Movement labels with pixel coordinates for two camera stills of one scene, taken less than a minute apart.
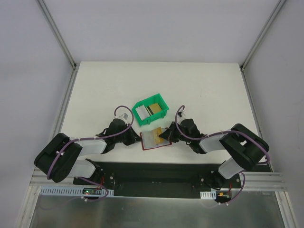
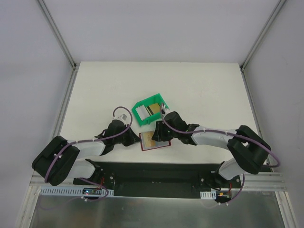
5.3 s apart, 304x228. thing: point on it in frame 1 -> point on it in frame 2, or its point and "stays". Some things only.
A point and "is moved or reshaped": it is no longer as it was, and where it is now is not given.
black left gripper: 129,137 stays
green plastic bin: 156,99 stays
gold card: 157,132 is moved or reshaped
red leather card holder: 148,141 stays
